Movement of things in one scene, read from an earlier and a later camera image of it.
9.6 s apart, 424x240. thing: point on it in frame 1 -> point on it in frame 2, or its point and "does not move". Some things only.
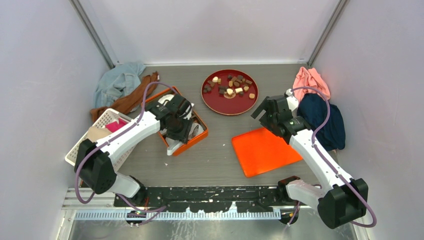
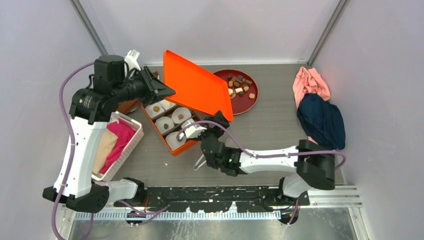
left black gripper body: (180, 130) -> (139, 87)
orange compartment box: (179, 125) does not move
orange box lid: (261, 150) -> (195, 87)
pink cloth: (310, 78) does not move
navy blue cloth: (313, 108) does not move
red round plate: (229, 92) does not move
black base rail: (207, 199) does not move
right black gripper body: (268, 120) -> (210, 164)
